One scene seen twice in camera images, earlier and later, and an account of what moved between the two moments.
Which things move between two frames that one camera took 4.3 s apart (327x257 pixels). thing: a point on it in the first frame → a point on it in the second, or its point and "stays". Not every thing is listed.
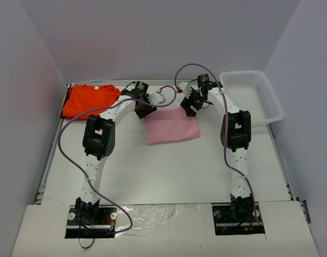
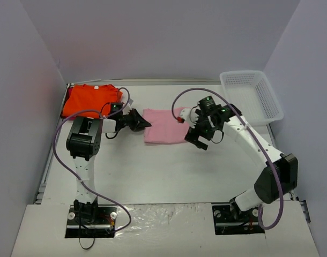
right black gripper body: (191, 106) → (197, 137)
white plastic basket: (252, 91) stays
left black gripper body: (145, 109) → (133, 119)
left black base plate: (91, 221) stays
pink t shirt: (170, 125) stays
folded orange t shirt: (83, 97) stays
